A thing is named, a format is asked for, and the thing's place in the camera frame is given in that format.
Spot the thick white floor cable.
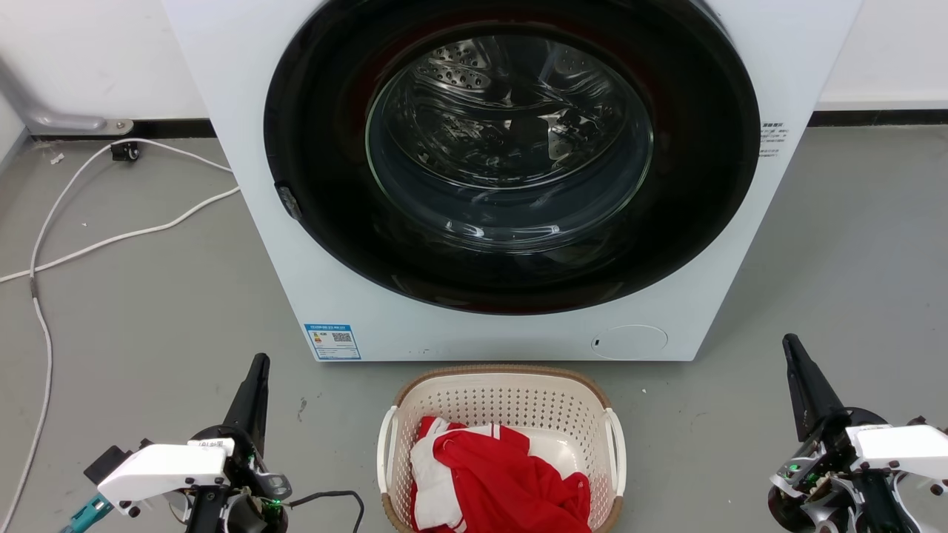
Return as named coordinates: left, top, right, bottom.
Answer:
left=0, top=187, right=241, bottom=285

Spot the thin white floor cable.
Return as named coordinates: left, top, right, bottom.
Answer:
left=0, top=138, right=234, bottom=533

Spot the blue energy label sticker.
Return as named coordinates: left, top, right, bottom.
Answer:
left=304, top=323, right=362, bottom=361

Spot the grey wall pipe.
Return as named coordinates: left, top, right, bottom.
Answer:
left=0, top=56, right=135, bottom=137

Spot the red and white garment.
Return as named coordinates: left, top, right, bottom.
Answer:
left=410, top=416, right=593, bottom=533

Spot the white front-load washing machine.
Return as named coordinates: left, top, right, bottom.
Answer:
left=161, top=0, right=864, bottom=363

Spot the steel washer drum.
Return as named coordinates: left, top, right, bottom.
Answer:
left=366, top=33, right=655, bottom=253

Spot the teal cable connector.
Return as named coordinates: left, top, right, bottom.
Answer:
left=59, top=495, right=114, bottom=533

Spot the round black washer door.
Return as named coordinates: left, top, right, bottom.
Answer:
left=263, top=0, right=762, bottom=315

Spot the round white filter cover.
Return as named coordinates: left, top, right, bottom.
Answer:
left=590, top=324, right=669, bottom=361

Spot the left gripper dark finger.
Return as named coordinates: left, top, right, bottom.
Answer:
left=222, top=354, right=263, bottom=446
left=252, top=354, right=271, bottom=454

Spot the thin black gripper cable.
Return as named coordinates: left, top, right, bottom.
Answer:
left=285, top=490, right=366, bottom=533

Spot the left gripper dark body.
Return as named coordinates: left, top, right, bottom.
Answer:
left=185, top=426, right=293, bottom=533

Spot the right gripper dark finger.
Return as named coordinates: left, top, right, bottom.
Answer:
left=790, top=334, right=846, bottom=427
left=783, top=334, right=824, bottom=443

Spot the cream perforated laundry basket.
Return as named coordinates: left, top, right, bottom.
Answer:
left=376, top=364, right=627, bottom=533

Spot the small printed text sticker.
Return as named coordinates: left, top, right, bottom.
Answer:
left=758, top=121, right=787, bottom=158

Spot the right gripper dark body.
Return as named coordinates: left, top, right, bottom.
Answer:
left=768, top=409, right=919, bottom=533

